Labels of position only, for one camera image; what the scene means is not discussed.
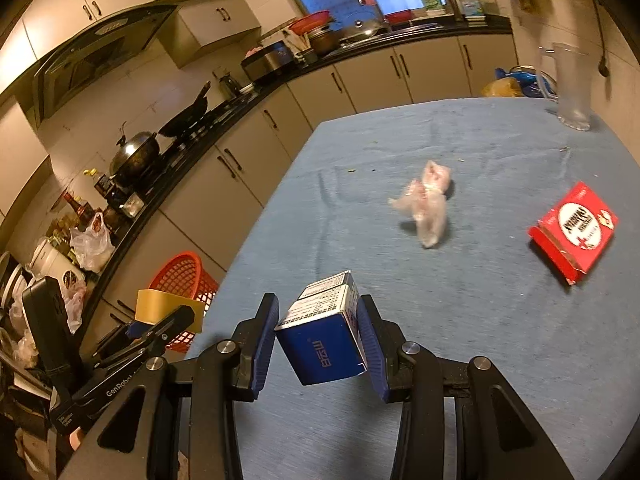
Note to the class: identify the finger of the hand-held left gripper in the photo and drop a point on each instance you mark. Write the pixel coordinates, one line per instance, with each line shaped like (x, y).
(135, 329)
(167, 327)

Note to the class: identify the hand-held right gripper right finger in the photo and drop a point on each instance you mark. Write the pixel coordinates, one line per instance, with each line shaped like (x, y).
(372, 360)

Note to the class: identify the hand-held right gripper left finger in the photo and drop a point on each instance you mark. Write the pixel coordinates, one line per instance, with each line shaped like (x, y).
(262, 355)

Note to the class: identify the blue and white box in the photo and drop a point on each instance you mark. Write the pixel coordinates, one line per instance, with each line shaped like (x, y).
(320, 345)

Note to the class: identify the red plastic mesh basket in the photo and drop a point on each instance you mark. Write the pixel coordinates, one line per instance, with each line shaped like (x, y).
(182, 272)

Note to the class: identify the person's left hand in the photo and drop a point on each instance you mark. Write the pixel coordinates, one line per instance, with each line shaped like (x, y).
(76, 441)

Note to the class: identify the pile of plastic bags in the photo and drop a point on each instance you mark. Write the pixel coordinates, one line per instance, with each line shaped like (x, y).
(75, 300)

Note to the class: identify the white rice cooker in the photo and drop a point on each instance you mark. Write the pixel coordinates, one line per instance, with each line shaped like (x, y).
(10, 280)

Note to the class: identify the white plastic bag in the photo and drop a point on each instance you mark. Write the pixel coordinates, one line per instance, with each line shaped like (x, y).
(92, 247)

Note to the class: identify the blue tablecloth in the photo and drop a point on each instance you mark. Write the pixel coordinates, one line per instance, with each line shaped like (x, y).
(450, 310)

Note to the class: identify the dark sauce bottle red label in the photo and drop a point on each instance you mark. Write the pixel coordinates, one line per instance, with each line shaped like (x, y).
(80, 207)

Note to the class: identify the small glass container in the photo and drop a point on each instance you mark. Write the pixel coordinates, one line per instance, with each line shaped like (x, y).
(133, 206)

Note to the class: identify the black bottle yellow cap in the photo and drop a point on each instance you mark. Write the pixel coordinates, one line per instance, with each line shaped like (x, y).
(102, 182)

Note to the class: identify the crumpled pinkish plastic bag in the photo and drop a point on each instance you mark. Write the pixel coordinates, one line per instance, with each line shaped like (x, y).
(430, 210)

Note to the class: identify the steel wok with lid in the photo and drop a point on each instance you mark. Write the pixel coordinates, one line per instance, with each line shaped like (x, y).
(135, 155)

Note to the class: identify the gas stove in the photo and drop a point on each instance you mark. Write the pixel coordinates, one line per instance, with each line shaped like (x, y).
(200, 130)

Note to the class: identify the black wok pan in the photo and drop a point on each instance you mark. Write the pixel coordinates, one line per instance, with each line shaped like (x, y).
(185, 115)

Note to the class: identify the red and white box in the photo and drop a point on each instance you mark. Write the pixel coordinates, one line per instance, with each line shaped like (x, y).
(575, 230)

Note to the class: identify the range hood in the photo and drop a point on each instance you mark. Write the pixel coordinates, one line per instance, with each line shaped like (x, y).
(100, 55)

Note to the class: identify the lower kitchen cabinets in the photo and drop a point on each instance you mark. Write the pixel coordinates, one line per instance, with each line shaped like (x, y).
(350, 85)

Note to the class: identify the black and silver rice cooker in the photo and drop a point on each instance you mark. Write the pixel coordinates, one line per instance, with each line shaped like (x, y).
(265, 60)

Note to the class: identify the yellow plastic bag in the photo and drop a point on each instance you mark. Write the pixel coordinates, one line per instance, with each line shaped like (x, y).
(502, 88)

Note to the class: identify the brown pot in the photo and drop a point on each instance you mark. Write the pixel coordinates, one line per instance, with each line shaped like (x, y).
(325, 42)

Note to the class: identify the blue plastic bag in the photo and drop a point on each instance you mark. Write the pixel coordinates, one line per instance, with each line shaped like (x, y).
(530, 80)

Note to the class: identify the pan with glass lid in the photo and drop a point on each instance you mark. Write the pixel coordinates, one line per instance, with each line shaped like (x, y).
(362, 31)

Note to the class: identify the clear glass pitcher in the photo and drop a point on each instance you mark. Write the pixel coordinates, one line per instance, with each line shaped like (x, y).
(570, 90)

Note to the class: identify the red plastic basin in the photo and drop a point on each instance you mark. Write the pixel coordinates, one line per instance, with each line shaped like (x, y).
(310, 21)

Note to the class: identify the black kitchen countertop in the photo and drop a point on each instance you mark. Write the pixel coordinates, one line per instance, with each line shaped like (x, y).
(450, 30)

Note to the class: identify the red bowl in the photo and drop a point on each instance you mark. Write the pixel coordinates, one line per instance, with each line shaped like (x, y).
(400, 17)

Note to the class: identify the green detergent bottle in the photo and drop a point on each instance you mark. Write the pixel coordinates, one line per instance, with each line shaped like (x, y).
(431, 0)

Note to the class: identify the white and blue jug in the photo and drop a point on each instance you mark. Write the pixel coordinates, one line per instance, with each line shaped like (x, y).
(471, 5)

